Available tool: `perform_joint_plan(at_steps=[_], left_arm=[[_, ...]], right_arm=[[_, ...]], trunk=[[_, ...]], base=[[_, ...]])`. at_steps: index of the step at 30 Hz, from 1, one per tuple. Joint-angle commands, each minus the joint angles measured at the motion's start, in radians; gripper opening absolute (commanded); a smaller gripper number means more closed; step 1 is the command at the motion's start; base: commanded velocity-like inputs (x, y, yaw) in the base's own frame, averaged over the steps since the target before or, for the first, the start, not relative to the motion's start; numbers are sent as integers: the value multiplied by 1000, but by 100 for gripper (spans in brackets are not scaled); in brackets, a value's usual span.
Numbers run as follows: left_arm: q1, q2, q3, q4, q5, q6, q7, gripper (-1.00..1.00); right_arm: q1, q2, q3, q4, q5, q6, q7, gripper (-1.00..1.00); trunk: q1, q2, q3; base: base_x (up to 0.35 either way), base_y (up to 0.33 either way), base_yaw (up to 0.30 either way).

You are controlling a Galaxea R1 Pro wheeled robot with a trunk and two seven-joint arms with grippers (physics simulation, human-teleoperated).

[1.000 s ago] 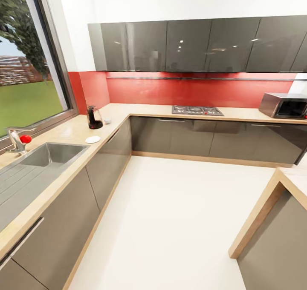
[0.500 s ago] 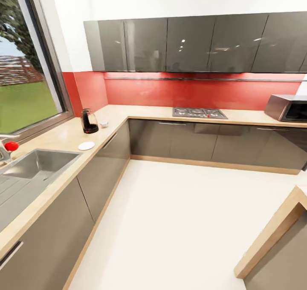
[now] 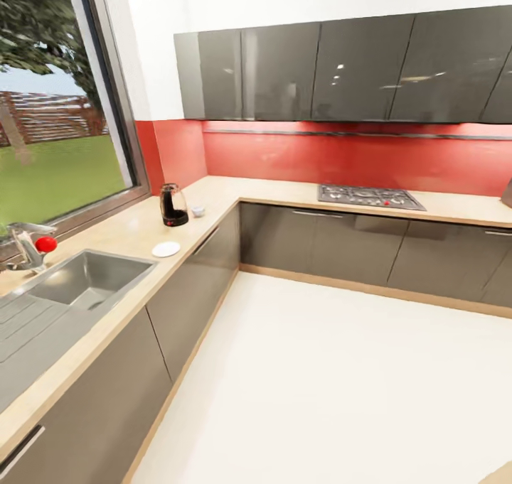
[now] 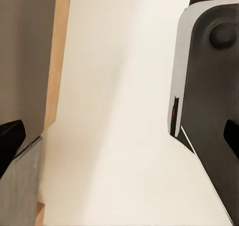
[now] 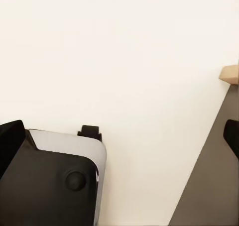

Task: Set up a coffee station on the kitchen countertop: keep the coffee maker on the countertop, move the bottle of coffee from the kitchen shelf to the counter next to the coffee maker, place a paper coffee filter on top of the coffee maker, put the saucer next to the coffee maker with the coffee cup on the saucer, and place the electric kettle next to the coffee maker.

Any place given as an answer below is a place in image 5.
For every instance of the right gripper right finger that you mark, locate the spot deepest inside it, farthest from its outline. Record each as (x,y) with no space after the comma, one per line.
(231,135)

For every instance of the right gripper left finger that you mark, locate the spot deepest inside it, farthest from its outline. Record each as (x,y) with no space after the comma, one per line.
(12,136)

